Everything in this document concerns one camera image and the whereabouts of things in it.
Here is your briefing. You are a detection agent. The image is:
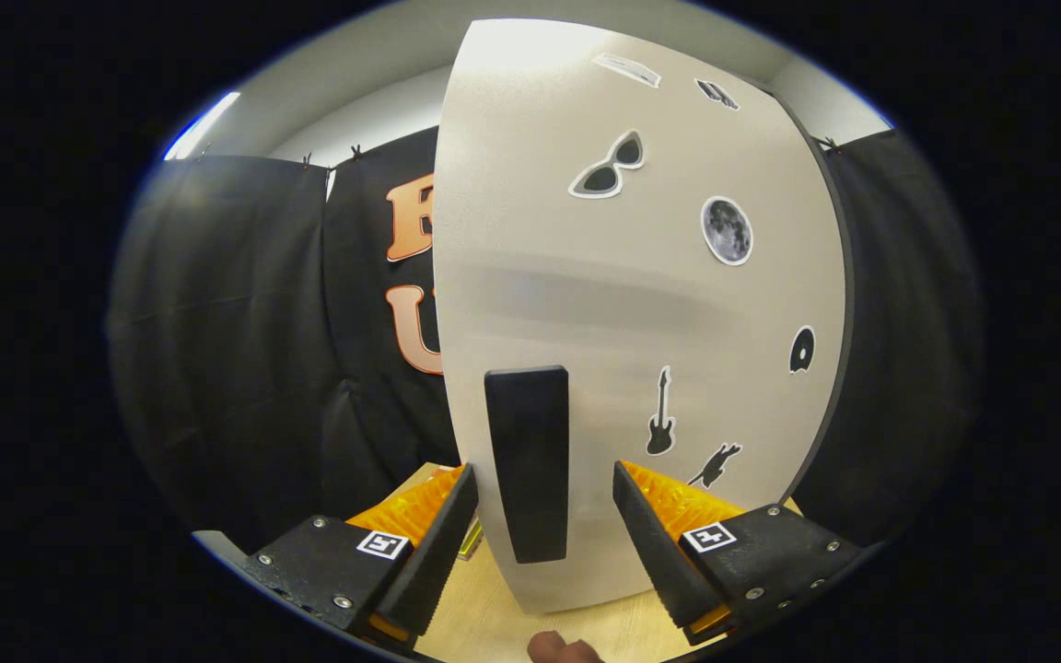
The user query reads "beige shoe cabinet door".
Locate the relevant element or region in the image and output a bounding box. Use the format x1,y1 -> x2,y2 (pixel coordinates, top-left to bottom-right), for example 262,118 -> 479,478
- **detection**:
432,18 -> 849,616

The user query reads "black backdrop cloth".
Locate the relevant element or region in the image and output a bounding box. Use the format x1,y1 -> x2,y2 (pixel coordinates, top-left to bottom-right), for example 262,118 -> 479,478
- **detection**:
107,127 -> 985,553

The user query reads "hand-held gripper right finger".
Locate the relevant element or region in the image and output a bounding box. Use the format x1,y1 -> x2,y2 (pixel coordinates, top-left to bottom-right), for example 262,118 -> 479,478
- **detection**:
612,460 -> 865,644

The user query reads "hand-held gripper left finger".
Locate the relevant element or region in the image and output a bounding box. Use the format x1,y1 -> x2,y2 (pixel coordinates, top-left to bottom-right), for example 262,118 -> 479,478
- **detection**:
245,463 -> 481,652

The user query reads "black door handle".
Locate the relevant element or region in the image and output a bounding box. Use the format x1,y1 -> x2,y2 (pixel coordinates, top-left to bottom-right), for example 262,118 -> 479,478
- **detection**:
484,366 -> 571,564

